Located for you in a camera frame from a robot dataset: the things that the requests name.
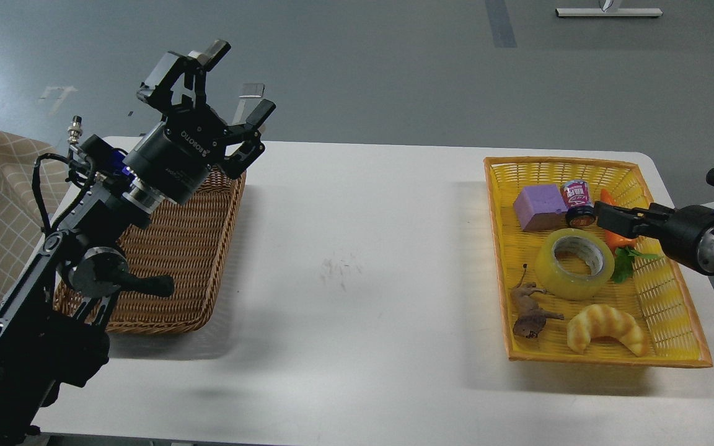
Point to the orange toy carrot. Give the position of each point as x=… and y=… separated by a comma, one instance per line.
x=614, y=241

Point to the yellow tape roll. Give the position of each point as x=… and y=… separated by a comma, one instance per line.
x=573, y=264

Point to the yellow plastic basket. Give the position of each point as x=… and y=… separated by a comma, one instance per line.
x=655, y=292

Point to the brown wicker basket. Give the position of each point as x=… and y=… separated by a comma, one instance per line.
x=189, y=243

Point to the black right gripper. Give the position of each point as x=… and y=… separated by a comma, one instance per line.
x=688, y=232

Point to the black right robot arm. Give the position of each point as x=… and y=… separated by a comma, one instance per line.
x=686, y=235

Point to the purple block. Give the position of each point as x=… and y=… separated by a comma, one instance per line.
x=540, y=207

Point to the white stand base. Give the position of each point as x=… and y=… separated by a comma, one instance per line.
x=609, y=9

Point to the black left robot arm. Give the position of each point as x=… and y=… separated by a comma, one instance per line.
x=53, y=319

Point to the brown toy animal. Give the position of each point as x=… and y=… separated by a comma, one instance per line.
x=532, y=318

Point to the small red can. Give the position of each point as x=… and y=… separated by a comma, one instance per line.
x=579, y=205

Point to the toy croissant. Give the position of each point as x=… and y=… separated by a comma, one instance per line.
x=601, y=320

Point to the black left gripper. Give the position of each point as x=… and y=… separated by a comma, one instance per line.
x=174, y=156

